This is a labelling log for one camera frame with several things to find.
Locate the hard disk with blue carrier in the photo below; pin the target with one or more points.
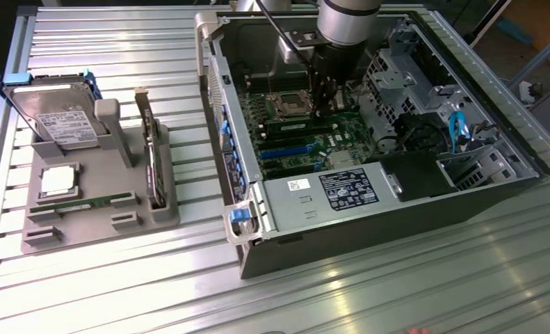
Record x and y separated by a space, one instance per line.
57 115

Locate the green RAM stick in slot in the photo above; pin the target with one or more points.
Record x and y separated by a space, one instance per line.
295 126

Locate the silver disk bay cage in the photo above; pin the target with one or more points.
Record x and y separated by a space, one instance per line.
400 83

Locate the blue expansion slot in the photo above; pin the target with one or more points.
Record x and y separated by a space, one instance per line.
288 149

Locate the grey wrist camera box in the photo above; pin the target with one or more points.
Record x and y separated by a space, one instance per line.
294 48

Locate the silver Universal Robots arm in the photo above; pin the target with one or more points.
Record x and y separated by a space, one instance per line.
347 21

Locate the silver CPU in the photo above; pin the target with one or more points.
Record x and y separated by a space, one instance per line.
59 179

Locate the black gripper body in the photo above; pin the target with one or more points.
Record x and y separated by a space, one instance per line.
344 62

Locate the black open PC case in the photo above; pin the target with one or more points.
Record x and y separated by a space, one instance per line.
395 226

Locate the black case fan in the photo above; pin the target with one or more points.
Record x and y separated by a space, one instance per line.
412 134

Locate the grey power supply unit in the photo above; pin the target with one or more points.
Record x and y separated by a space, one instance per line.
331 198

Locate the grey parts rack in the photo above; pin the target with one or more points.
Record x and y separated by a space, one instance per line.
94 215

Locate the graphics card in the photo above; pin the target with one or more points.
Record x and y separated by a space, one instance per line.
154 149

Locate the green motherboard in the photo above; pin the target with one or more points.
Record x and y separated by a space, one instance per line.
303 149

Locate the blue case latch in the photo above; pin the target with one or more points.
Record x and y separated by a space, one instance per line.
239 215

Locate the CPU socket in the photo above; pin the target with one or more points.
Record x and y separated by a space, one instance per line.
288 103

